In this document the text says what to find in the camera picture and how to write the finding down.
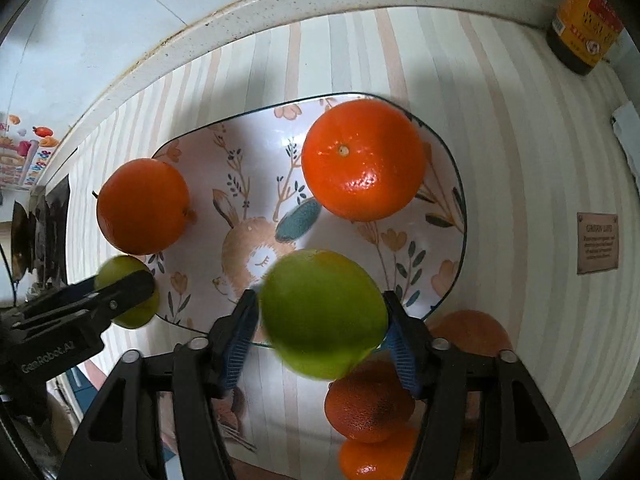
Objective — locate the blue cabinet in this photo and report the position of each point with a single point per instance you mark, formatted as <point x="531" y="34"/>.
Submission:
<point x="77" y="377"/>

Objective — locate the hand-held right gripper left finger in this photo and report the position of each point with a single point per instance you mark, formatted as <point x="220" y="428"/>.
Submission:
<point x="240" y="342"/>

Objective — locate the medium orange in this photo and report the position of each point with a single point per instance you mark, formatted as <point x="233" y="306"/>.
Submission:
<point x="142" y="205"/>

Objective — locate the dark reddish orange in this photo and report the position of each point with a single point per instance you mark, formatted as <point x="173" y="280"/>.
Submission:
<point x="367" y="405"/>

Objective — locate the large bright orange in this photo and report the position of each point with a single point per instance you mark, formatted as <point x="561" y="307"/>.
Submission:
<point x="362" y="160"/>

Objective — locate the floral ceramic plate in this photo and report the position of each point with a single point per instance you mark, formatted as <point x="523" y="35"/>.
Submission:
<point x="240" y="170"/>

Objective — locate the striped table mat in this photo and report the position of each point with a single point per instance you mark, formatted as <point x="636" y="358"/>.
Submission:
<point x="500" y="110"/>

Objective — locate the metal wok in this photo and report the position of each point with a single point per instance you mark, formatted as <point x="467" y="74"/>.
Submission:
<point x="20" y="245"/>

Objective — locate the black gas stove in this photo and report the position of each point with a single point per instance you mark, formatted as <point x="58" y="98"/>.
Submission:
<point x="52" y="220"/>

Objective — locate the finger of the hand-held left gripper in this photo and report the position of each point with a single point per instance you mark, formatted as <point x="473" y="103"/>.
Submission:
<point x="127" y="294"/>

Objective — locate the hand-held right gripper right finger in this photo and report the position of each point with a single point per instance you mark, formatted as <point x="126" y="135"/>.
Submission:
<point x="402" y="355"/>

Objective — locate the green lime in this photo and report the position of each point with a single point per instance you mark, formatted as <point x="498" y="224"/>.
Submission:
<point x="120" y="267"/>

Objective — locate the green apple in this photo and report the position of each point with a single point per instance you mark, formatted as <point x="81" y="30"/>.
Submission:
<point x="325" y="315"/>

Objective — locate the dark sauce bottle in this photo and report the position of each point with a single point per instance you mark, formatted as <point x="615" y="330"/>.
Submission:
<point x="585" y="25"/>

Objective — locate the colourful wall sticker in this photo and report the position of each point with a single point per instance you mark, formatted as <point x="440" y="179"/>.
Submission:
<point x="25" y="155"/>

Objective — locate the small orange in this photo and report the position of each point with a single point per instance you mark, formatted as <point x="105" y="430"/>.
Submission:
<point x="375" y="460"/>

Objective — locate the white paper sheet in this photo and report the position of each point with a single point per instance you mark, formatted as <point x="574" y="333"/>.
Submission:
<point x="629" y="135"/>

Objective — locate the brown mat tag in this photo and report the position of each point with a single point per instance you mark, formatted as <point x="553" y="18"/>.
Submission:
<point x="597" y="242"/>

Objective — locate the red apple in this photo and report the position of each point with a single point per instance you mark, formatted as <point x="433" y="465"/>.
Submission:
<point x="470" y="332"/>

